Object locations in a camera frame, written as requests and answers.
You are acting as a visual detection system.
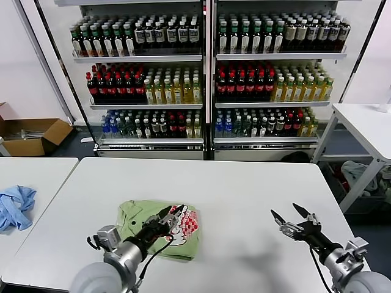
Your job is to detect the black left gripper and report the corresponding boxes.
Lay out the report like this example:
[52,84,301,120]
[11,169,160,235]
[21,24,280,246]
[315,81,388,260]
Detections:
[133,205,188,247]

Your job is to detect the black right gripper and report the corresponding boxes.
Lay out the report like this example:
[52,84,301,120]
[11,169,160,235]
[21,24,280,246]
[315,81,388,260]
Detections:
[270,203,334,255]

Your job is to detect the green polo shirt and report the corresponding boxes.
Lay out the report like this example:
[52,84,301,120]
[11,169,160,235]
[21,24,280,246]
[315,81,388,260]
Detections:
[117,200,202,263]

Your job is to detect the black bag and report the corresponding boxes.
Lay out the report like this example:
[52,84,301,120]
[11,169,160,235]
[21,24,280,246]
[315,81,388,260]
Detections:
[280,151,312,164]

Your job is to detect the dark plastic storage bin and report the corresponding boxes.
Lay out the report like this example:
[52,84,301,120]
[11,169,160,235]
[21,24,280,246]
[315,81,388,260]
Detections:
[323,161,391,216]

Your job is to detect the grey crumpled garment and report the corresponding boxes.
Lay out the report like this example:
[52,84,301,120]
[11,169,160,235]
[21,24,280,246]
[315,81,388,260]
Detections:
[340,161,379,194]

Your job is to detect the pale crumpled garment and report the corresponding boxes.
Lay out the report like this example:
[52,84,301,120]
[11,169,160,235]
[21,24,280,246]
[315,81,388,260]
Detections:
[378,166,391,206]

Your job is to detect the cola bottle red cap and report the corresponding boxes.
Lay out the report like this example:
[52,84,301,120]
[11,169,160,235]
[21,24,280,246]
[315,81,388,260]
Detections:
[255,71,266,103]
[226,71,237,103]
[126,73,136,104]
[264,71,275,102]
[135,73,147,104]
[245,71,256,103]
[106,73,117,104]
[216,71,227,103]
[116,73,127,104]
[97,73,108,104]
[235,71,246,103]
[87,72,98,104]

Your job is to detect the open cardboard box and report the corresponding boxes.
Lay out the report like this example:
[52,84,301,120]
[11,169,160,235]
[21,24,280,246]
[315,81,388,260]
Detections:
[0,101,75,157]

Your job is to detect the crumpled light blue cloth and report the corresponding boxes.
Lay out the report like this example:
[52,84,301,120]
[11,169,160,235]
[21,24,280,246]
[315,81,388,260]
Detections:
[0,184,38,234]

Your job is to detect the silver metal parts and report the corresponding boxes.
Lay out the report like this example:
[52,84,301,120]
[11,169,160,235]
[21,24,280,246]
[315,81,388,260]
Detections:
[3,129,46,142]

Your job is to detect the white beverage display shelf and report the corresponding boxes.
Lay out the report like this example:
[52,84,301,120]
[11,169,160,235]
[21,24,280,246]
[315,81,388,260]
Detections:
[54,0,212,162]
[210,0,364,162]

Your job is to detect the dark bottle green cap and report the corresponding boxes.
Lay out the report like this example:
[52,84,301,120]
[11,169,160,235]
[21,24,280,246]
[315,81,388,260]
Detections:
[81,26,93,58]
[250,20,263,55]
[239,20,252,55]
[92,26,104,58]
[113,24,125,57]
[262,20,274,55]
[217,21,229,55]
[273,20,285,54]
[71,27,82,58]
[124,24,136,57]
[228,20,240,55]
[103,25,114,57]

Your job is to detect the dark tea bottle blue label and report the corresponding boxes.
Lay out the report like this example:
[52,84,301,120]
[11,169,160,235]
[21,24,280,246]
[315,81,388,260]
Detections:
[166,21,178,49]
[188,20,199,48]
[338,18,351,51]
[144,22,155,49]
[307,19,318,51]
[328,19,340,51]
[154,21,166,49]
[134,23,145,49]
[317,19,329,51]
[178,20,189,49]

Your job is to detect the dark bottle beige label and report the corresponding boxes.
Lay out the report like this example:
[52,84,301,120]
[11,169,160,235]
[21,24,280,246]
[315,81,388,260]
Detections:
[285,19,297,52]
[296,19,307,52]

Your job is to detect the glass cooler door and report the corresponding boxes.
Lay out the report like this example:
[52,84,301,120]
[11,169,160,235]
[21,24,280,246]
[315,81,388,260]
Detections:
[13,0,98,150]
[337,0,391,106]

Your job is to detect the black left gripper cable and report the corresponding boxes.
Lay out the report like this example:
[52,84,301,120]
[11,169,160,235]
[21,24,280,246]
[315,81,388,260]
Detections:
[133,236,176,288]

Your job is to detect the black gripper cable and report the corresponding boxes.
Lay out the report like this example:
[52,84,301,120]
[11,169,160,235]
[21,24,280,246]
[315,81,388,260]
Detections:
[133,236,176,288]
[309,246,334,293]

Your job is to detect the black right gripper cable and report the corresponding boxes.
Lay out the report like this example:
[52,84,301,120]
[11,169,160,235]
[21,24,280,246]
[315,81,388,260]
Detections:
[309,246,334,293]

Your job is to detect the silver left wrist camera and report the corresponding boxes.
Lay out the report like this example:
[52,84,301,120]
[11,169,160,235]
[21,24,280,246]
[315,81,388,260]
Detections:
[96,225,121,251]

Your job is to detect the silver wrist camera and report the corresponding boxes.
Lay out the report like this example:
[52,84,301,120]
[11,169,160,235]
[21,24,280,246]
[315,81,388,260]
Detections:
[346,239,370,262]
[96,225,121,251]

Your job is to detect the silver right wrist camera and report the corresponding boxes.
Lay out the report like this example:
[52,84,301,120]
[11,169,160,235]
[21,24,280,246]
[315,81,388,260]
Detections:
[346,239,370,262]

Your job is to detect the white metal frame table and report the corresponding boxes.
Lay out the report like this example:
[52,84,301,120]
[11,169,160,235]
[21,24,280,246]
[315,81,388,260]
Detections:
[310,103,391,215]

